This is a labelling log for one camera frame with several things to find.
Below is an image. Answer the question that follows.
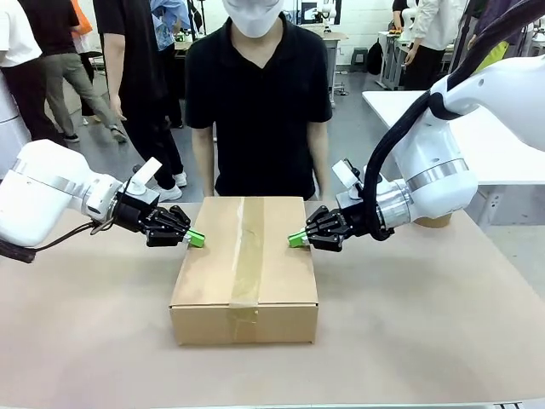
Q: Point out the black bag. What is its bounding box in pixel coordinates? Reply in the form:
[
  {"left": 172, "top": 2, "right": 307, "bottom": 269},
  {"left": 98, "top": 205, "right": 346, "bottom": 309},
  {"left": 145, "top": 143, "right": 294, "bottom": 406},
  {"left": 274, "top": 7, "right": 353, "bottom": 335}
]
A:
[{"left": 366, "top": 38, "right": 384, "bottom": 77}]

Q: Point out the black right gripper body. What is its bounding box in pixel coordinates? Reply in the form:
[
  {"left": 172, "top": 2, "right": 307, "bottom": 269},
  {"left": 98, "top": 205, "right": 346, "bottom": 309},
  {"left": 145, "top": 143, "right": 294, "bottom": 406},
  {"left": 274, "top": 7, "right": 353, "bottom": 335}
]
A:
[{"left": 338, "top": 199, "right": 387, "bottom": 248}]

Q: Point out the orange garment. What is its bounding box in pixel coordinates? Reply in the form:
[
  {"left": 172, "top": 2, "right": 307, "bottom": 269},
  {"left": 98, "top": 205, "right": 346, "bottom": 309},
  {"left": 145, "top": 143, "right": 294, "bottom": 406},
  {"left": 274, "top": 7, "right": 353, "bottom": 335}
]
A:
[{"left": 70, "top": 0, "right": 94, "bottom": 34}]

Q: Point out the bystander in white jacket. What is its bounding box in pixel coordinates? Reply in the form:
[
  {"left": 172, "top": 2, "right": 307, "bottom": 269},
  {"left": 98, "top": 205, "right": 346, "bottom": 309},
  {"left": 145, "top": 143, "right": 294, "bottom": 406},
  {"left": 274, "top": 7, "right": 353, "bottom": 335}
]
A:
[{"left": 404, "top": 0, "right": 463, "bottom": 91}]

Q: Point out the brown cardboard shipping box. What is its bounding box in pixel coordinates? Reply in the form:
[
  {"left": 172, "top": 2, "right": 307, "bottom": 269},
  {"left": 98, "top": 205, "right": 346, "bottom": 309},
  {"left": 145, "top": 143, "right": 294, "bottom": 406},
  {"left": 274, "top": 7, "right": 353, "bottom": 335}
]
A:
[{"left": 169, "top": 195, "right": 320, "bottom": 347}]

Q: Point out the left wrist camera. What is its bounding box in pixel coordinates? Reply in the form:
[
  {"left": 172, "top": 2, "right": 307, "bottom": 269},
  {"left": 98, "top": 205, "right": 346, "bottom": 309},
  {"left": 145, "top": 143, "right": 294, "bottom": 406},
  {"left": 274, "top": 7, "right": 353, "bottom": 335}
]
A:
[{"left": 123, "top": 157, "right": 163, "bottom": 209}]

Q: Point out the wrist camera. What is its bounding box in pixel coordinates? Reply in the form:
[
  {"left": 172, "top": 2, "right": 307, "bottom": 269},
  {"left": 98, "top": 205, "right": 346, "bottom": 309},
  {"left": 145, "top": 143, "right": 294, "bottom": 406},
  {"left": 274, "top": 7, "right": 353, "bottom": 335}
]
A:
[
  {"left": 123, "top": 157, "right": 163, "bottom": 209},
  {"left": 331, "top": 158, "right": 364, "bottom": 205}
]

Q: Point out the bystander in dark purple top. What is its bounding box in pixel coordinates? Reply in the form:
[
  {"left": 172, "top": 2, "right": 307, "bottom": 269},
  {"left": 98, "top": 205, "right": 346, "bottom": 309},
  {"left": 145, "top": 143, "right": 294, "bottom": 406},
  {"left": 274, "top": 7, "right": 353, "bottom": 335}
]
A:
[{"left": 466, "top": 0, "right": 531, "bottom": 73}]

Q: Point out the grey equipment cart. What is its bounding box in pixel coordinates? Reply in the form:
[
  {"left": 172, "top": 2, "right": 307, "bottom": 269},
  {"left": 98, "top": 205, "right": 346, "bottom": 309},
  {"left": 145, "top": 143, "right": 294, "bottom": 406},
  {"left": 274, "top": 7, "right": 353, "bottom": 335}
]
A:
[{"left": 378, "top": 32, "right": 410, "bottom": 90}]

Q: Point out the person's right forearm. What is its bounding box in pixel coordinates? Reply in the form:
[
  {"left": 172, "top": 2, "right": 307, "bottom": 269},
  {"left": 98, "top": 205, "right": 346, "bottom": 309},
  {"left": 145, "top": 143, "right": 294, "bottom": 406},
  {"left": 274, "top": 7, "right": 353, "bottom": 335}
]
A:
[{"left": 192, "top": 148, "right": 216, "bottom": 198}]

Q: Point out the grey plastic stool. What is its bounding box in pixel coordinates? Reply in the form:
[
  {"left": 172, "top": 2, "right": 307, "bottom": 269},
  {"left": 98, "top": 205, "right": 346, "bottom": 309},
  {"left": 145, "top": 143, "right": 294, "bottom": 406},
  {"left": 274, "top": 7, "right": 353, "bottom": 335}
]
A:
[{"left": 351, "top": 47, "right": 370, "bottom": 73}]

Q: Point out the person in black polo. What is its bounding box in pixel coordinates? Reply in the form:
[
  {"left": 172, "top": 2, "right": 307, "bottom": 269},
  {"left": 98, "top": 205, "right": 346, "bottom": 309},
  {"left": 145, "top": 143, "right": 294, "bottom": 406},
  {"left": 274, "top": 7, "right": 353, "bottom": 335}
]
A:
[{"left": 185, "top": 0, "right": 333, "bottom": 201}]

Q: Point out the bystander in white shirt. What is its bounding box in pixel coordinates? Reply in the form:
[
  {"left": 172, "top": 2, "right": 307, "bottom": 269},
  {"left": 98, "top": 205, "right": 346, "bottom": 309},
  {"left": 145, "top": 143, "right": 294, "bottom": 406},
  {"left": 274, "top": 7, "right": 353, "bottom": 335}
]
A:
[{"left": 0, "top": 0, "right": 56, "bottom": 144}]

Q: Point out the wooden background desk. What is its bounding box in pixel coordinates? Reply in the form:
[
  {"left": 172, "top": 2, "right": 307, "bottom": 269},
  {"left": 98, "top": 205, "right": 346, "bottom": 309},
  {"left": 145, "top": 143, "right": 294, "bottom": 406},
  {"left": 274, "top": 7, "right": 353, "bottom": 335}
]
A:
[{"left": 297, "top": 25, "right": 350, "bottom": 74}]

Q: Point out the person's left forearm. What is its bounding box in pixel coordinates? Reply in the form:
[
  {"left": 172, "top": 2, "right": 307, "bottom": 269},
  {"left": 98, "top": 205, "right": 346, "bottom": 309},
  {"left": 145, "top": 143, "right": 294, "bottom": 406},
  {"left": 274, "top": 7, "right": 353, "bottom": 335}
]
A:
[{"left": 313, "top": 148, "right": 331, "bottom": 200}]

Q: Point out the bystander in blue patterned shirt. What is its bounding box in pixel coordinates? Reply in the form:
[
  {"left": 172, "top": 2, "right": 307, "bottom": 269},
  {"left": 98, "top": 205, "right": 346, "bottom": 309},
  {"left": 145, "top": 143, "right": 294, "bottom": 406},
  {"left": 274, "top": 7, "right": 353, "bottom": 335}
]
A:
[{"left": 151, "top": 0, "right": 192, "bottom": 59}]

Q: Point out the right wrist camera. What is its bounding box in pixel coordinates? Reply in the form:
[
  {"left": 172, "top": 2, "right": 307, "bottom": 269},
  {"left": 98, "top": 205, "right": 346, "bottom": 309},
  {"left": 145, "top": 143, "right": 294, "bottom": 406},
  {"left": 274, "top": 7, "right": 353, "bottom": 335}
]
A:
[{"left": 331, "top": 158, "right": 364, "bottom": 205}]

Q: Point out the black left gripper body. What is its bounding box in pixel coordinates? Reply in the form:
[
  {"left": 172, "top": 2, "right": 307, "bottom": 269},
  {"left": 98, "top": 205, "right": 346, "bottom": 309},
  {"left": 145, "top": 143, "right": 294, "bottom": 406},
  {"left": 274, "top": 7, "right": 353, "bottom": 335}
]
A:
[{"left": 113, "top": 194, "right": 171, "bottom": 247}]

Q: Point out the bystander in grey trousers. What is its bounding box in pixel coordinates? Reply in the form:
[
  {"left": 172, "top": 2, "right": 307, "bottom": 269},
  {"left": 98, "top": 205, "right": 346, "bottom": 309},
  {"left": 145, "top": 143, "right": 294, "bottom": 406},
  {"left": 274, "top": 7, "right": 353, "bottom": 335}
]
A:
[{"left": 19, "top": 0, "right": 129, "bottom": 144}]

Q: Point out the white face mask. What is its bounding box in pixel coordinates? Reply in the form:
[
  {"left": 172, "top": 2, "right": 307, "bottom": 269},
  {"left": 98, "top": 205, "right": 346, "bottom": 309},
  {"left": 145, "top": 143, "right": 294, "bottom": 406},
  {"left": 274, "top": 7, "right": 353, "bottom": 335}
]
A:
[{"left": 221, "top": 0, "right": 284, "bottom": 38}]

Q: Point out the brown tape strip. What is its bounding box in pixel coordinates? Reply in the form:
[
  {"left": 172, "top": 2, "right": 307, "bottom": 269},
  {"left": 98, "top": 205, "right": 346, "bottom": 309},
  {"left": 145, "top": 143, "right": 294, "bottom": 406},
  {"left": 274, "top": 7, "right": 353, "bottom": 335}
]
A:
[{"left": 227, "top": 196, "right": 266, "bottom": 343}]

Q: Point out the bystander with white sneakers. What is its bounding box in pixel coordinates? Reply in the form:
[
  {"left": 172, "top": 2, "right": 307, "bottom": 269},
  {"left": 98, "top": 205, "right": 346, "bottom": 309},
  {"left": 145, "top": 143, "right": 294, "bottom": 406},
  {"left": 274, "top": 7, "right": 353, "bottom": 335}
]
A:
[{"left": 93, "top": 0, "right": 188, "bottom": 204}]

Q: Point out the brown packing tape roll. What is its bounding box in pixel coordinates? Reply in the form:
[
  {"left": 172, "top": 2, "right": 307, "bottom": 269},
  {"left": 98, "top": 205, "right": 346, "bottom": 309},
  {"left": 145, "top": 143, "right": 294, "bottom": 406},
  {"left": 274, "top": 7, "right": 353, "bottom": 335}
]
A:
[{"left": 413, "top": 212, "right": 453, "bottom": 230}]

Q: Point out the dark sleeved arm cable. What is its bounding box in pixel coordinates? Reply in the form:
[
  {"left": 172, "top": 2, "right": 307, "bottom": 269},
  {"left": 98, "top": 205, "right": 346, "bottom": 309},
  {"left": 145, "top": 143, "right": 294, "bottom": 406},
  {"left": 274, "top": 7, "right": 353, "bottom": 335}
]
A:
[{"left": 0, "top": 212, "right": 129, "bottom": 264}]

